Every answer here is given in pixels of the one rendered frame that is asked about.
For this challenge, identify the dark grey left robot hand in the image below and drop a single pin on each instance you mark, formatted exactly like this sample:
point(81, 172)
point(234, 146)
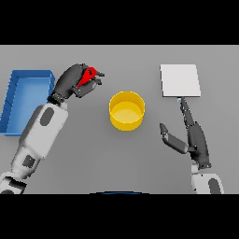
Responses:
point(69, 80)

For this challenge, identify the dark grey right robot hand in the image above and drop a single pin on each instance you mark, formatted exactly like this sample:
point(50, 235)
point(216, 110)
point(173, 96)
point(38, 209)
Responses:
point(197, 140)

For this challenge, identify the red beaker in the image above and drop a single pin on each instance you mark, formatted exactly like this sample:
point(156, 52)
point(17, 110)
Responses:
point(87, 76)

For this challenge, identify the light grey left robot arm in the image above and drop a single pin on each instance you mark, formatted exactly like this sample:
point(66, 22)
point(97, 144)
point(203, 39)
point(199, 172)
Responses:
point(36, 135)

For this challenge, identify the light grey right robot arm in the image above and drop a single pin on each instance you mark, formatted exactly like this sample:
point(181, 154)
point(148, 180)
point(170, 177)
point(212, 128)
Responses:
point(206, 183)

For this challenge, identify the pale square scale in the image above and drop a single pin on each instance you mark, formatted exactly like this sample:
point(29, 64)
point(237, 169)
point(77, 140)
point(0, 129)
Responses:
point(180, 80)

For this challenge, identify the yellow bowl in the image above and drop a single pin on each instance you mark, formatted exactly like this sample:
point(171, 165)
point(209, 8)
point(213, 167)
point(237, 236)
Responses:
point(127, 111)

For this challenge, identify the blue tray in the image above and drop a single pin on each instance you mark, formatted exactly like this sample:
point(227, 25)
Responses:
point(26, 99)

